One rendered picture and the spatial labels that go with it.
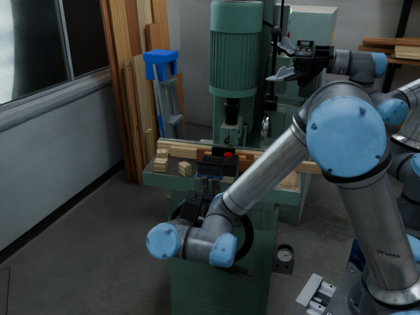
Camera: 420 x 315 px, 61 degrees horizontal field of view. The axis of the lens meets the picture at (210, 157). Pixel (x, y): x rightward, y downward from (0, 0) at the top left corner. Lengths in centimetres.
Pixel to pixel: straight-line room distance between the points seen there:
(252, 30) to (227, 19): 9
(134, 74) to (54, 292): 152
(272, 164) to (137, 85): 205
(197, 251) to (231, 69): 67
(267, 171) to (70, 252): 188
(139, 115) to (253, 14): 174
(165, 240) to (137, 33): 241
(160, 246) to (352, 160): 43
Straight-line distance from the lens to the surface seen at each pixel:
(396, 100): 112
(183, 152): 149
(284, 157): 78
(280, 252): 140
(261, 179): 81
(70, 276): 234
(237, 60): 124
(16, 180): 243
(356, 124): 58
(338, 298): 109
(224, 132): 136
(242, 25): 122
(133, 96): 276
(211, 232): 81
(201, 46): 393
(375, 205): 68
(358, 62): 119
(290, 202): 134
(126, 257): 238
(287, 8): 156
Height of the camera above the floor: 159
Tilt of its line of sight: 27 degrees down
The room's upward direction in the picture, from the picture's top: 1 degrees clockwise
